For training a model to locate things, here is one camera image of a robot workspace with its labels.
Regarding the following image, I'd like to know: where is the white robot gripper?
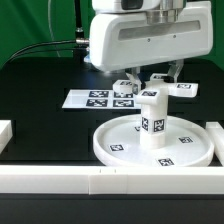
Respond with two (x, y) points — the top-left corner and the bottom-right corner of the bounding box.
(90, 0), (212, 94)

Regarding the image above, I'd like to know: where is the white cross-shaped table base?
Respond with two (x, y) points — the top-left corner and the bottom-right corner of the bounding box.
(113, 73), (198, 105)

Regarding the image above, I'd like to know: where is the white round table top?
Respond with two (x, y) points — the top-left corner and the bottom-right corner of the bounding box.
(93, 114), (214, 167)

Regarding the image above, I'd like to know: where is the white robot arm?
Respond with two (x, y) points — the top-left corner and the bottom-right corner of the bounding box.
(89, 0), (213, 93)

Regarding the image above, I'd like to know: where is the black vertical pole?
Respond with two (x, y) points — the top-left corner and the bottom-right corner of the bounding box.
(73, 0), (85, 63)

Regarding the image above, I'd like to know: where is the white marker sheet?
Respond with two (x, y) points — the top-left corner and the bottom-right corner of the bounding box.
(62, 89), (140, 109)

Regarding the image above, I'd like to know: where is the white right fence block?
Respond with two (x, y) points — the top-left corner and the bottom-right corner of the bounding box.
(206, 122), (224, 167)

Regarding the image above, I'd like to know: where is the white fence block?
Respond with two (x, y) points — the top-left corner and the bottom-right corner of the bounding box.
(0, 120), (13, 154)
(206, 122), (224, 167)

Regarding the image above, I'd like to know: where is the white left fence block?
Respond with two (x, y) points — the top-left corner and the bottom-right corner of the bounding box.
(0, 120), (13, 154)

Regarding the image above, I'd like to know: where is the black cable lower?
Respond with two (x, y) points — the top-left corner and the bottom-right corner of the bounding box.
(13, 47), (88, 59)

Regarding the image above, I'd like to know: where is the black cable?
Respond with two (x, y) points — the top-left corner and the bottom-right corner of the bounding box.
(6, 39), (90, 64)
(13, 47), (88, 59)

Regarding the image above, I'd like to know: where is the black cable upper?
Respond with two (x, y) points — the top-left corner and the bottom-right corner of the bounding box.
(6, 39), (90, 64)

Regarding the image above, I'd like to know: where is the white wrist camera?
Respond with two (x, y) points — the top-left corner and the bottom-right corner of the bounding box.
(92, 0), (160, 13)

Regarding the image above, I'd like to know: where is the white front fence rail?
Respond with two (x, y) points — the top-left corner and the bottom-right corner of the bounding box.
(0, 165), (224, 195)

